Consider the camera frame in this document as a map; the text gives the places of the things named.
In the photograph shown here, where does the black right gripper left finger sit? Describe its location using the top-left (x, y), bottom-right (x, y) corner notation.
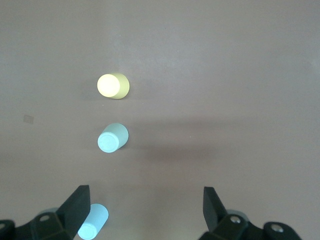
top-left (0, 184), bottom-right (91, 240)

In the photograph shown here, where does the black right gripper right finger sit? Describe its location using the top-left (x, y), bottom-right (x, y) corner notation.
top-left (197, 186), bottom-right (305, 240)

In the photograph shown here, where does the mint green plastic cup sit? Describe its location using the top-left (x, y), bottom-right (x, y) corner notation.
top-left (97, 122), bottom-right (130, 154)

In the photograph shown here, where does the yellow plastic cup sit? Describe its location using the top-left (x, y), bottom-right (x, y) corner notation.
top-left (96, 72), bottom-right (131, 100)

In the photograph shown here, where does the light blue plastic cup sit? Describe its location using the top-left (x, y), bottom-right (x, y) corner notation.
top-left (77, 203), bottom-right (110, 240)

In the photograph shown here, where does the brown table mat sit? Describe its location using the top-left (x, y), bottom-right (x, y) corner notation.
top-left (0, 0), bottom-right (320, 240)

